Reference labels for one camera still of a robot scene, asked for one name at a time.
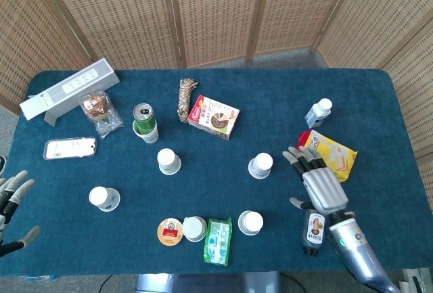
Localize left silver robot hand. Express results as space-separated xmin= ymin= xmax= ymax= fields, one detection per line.
xmin=0 ymin=170 xmax=41 ymax=258

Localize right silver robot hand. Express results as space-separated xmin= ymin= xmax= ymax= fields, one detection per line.
xmin=282 ymin=145 xmax=350 ymax=218

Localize paper cup blue dandelion print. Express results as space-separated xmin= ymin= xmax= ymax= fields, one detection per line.
xmin=248 ymin=152 xmax=274 ymax=179

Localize paper cup blue flower fern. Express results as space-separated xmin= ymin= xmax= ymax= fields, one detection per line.
xmin=88 ymin=185 xmax=121 ymax=212

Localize paper cup green flower print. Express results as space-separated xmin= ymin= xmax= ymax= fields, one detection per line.
xmin=156 ymin=148 xmax=182 ymax=176

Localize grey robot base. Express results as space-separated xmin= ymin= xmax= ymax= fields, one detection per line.
xmin=135 ymin=271 xmax=281 ymax=293

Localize paper cup green fern print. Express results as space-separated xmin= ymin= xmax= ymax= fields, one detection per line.
xmin=237 ymin=210 xmax=265 ymax=236

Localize paper cup holding jar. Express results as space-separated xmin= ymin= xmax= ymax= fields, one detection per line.
xmin=183 ymin=220 xmax=208 ymax=243

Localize stacked paper cups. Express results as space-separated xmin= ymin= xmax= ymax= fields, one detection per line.
xmin=132 ymin=122 xmax=160 ymax=144

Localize yellow biscuit bag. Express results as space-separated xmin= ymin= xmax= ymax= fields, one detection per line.
xmin=296 ymin=129 xmax=359 ymax=183

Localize dark sauce squeeze bottle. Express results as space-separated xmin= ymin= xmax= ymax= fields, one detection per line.
xmin=302 ymin=206 xmax=327 ymax=256

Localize white bottle blue label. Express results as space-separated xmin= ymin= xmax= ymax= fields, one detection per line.
xmin=304 ymin=97 xmax=334 ymax=129

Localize phone case retail pack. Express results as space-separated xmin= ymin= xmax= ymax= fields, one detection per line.
xmin=43 ymin=136 xmax=97 ymax=161

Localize blue table cloth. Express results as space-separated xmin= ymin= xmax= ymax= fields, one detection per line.
xmin=0 ymin=68 xmax=433 ymax=277

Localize green tissue pack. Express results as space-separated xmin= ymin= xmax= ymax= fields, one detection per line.
xmin=202 ymin=217 xmax=233 ymax=267

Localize white power strip box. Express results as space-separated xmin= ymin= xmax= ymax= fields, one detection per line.
xmin=19 ymin=58 xmax=121 ymax=127

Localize pastry in clear bag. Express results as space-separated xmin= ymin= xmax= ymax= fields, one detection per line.
xmin=80 ymin=91 xmax=125 ymax=139

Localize red white food box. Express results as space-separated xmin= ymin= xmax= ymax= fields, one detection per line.
xmin=187 ymin=95 xmax=241 ymax=141

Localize white jar grey lid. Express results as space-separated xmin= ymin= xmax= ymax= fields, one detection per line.
xmin=182 ymin=217 xmax=207 ymax=236

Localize round gold candy tin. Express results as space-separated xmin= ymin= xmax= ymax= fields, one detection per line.
xmin=157 ymin=217 xmax=184 ymax=247

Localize green drink can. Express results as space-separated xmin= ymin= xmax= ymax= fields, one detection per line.
xmin=133 ymin=103 xmax=156 ymax=135

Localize wicker folding screen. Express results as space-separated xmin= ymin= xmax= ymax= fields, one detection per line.
xmin=0 ymin=0 xmax=433 ymax=158

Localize braided rope bundle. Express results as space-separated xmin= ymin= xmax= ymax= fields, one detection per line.
xmin=177 ymin=78 xmax=200 ymax=125

